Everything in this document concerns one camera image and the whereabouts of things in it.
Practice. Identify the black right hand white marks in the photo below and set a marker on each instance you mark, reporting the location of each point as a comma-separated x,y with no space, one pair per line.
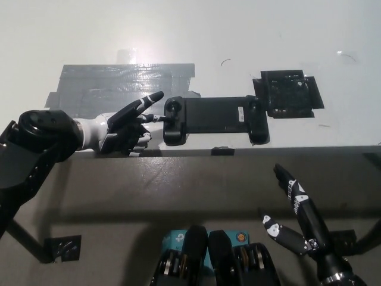
312,220

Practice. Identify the white and black left hand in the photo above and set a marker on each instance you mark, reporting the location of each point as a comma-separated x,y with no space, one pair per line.
119,131

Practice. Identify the black tape square patch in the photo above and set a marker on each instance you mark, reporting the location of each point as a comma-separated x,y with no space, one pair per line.
287,93

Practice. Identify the clear tape piece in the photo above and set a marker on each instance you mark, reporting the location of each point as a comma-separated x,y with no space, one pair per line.
340,52

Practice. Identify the teal cardboard box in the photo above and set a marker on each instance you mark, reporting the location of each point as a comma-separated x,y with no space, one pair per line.
174,238

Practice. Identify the black table leg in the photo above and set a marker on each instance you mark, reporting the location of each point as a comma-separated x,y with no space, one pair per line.
369,235
26,241

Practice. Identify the small black tape strip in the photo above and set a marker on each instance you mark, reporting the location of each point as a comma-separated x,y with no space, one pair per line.
222,151

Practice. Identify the black mobile game controller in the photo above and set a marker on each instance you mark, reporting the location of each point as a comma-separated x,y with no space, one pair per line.
214,114

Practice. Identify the grey duct tape patch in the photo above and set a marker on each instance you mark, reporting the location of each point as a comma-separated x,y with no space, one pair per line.
113,80

